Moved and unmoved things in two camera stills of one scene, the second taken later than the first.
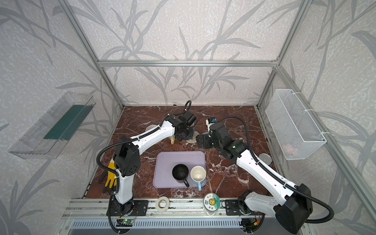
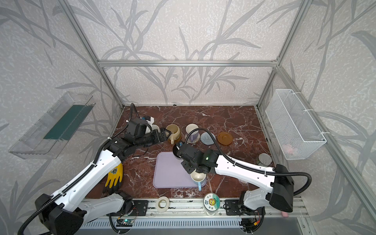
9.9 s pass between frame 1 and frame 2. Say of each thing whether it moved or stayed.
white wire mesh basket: stayed
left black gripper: moved
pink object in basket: stayed
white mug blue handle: stayed
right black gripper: moved
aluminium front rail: stayed
